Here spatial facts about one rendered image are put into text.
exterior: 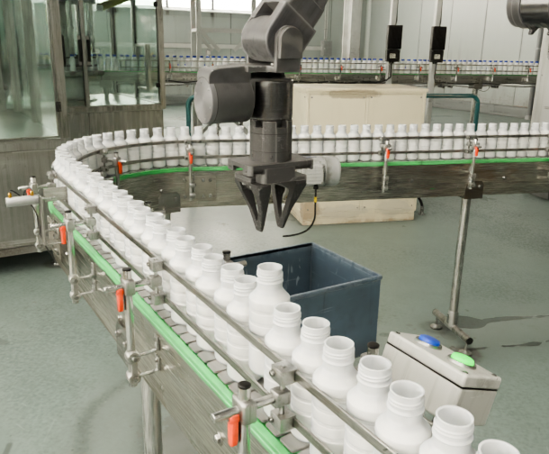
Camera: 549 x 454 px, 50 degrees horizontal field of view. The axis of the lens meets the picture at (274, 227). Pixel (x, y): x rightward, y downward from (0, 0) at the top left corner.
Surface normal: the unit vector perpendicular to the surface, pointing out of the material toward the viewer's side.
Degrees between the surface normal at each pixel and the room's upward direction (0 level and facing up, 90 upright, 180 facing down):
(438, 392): 70
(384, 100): 90
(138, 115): 90
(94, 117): 90
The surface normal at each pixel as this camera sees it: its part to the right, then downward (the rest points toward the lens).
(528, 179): 0.23, 0.29
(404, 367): -0.79, -0.20
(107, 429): 0.02, -0.96
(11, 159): 0.52, 0.26
